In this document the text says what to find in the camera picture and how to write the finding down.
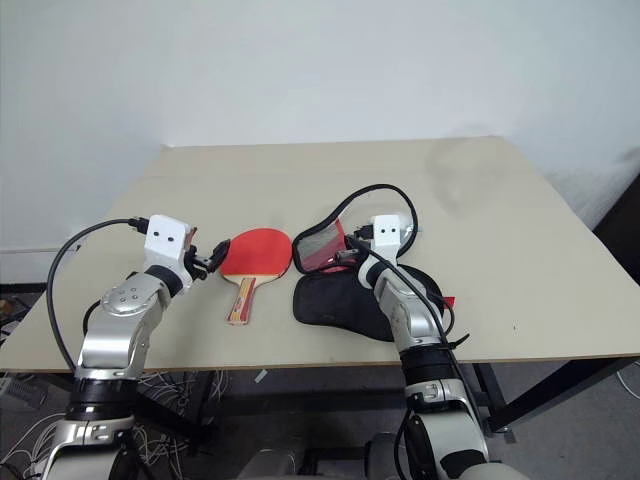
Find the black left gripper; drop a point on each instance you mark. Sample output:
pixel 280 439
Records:
pixel 196 262

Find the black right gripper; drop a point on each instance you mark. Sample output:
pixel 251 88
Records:
pixel 362 241

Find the red table tennis paddle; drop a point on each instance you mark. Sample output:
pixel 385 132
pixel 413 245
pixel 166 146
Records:
pixel 260 250

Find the black red paddle case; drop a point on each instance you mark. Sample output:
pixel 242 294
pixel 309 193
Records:
pixel 325 305

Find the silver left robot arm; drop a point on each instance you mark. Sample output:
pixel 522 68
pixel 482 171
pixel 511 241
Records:
pixel 117 345

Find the grey floor tape piece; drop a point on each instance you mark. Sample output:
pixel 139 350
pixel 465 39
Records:
pixel 260 376

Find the light grey rounded shape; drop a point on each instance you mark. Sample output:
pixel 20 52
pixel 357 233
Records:
pixel 277 465

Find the black cabinet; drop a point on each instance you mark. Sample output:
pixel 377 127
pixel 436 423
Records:
pixel 622 220

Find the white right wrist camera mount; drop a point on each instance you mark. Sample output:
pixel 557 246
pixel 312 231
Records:
pixel 389 235

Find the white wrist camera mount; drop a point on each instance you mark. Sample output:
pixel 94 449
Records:
pixel 165 242
pixel 389 235

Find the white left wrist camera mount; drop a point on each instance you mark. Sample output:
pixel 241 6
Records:
pixel 165 242

